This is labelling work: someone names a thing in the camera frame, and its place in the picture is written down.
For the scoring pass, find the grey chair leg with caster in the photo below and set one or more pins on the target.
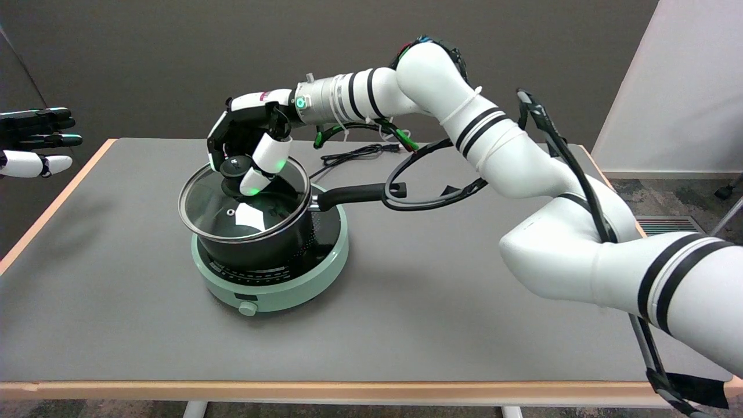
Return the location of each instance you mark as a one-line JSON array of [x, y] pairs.
[[731, 213]]

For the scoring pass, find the white table leg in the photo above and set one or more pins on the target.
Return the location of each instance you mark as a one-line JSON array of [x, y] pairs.
[[512, 413], [194, 410]]

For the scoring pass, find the glass pot lid black knob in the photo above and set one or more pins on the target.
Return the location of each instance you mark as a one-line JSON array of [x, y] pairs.
[[203, 203]]

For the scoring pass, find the floor vent grille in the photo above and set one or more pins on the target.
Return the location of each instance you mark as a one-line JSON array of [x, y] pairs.
[[673, 225]]

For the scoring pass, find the black chair caster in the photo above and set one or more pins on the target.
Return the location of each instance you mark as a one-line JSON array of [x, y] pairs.
[[723, 193]]

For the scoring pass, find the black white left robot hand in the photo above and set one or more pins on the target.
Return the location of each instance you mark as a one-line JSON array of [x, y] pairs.
[[29, 162]]

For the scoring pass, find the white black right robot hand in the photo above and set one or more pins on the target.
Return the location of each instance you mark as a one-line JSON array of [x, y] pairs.
[[246, 122]]

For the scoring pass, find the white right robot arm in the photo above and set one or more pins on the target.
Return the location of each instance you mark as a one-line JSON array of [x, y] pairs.
[[551, 174]]

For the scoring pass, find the mint green induction cooker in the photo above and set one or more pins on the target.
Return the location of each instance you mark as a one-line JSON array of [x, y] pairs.
[[293, 290]]

